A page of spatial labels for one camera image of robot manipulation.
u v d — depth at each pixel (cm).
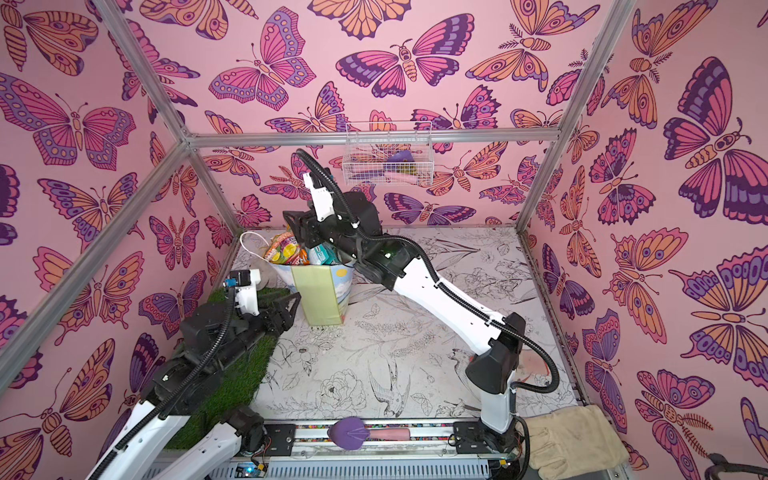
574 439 73
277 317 58
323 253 78
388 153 96
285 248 81
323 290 83
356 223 45
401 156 95
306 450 73
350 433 74
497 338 44
